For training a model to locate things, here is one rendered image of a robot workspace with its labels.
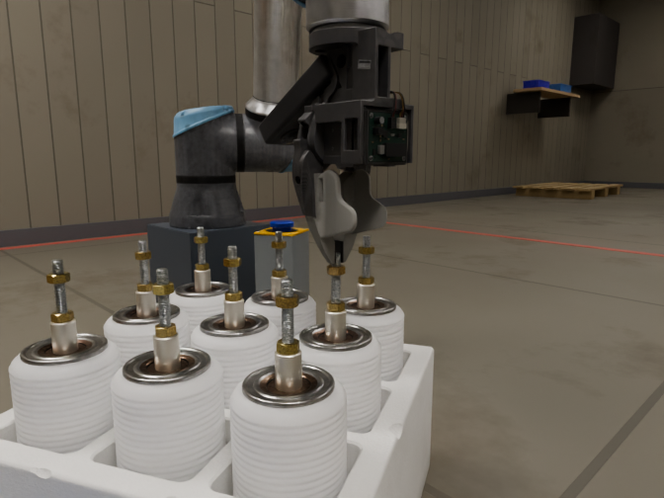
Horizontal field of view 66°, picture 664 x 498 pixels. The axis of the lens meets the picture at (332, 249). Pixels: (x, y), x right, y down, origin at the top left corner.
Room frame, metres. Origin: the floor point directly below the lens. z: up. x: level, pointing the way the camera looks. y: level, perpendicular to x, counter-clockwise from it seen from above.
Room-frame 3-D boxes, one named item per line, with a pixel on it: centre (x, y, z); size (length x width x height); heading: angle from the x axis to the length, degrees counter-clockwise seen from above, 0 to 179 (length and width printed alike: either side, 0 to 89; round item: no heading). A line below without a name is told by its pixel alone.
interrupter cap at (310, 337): (0.50, 0.00, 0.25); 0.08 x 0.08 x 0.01
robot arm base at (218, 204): (1.03, 0.25, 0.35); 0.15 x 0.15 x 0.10
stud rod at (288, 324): (0.39, 0.04, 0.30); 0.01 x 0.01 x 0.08
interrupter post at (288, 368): (0.39, 0.04, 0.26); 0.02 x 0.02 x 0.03
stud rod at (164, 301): (0.43, 0.15, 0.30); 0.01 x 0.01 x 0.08
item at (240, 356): (0.54, 0.11, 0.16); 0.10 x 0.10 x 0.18
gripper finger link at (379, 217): (0.50, -0.03, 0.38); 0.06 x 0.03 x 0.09; 43
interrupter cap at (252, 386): (0.39, 0.04, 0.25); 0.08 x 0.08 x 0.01
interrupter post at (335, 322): (0.50, 0.00, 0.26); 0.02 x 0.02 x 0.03
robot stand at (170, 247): (1.03, 0.25, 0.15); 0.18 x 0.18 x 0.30; 44
